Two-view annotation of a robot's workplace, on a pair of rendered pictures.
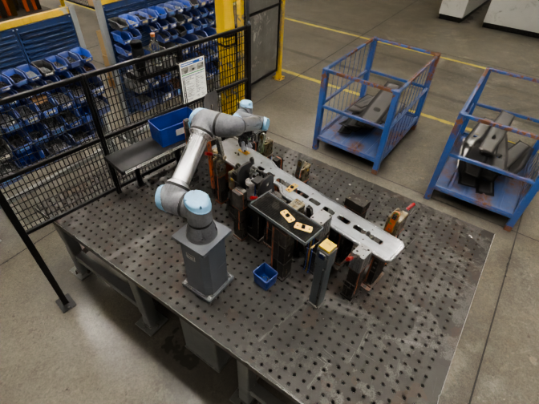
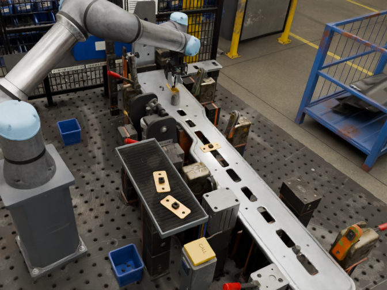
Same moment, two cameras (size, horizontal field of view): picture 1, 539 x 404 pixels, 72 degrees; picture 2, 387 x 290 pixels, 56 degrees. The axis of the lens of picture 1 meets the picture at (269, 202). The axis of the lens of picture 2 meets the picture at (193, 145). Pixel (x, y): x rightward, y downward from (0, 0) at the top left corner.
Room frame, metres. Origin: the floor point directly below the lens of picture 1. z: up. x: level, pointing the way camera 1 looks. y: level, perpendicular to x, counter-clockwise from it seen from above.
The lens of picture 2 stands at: (0.59, -0.38, 1.93)
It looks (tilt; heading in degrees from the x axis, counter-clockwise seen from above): 40 degrees down; 16
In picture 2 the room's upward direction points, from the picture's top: 6 degrees clockwise
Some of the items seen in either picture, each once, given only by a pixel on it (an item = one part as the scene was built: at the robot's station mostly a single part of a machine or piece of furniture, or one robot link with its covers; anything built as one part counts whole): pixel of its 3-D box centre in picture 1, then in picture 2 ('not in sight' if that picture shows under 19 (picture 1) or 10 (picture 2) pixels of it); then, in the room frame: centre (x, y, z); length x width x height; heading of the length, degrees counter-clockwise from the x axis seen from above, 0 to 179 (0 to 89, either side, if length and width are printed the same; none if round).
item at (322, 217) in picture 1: (316, 243); (213, 238); (1.34, -0.27, 0.90); 0.13 x 0.10 x 0.41; 138
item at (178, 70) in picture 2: (247, 132); (177, 61); (2.01, 0.16, 1.16); 0.09 x 0.08 x 0.12; 48
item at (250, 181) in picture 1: (255, 203); (153, 155); (1.60, 0.08, 0.94); 0.18 x 0.13 x 0.49; 48
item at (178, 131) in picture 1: (175, 126); (101, 39); (2.16, 0.65, 1.09); 0.30 x 0.17 x 0.13; 133
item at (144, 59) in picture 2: (212, 116); (144, 34); (2.18, 0.41, 1.17); 0.12 x 0.01 x 0.34; 138
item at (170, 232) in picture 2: (285, 216); (157, 181); (1.28, -0.08, 1.16); 0.37 x 0.14 x 0.02; 48
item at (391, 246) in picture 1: (295, 189); (214, 151); (1.68, -0.15, 1.00); 1.38 x 0.22 x 0.02; 48
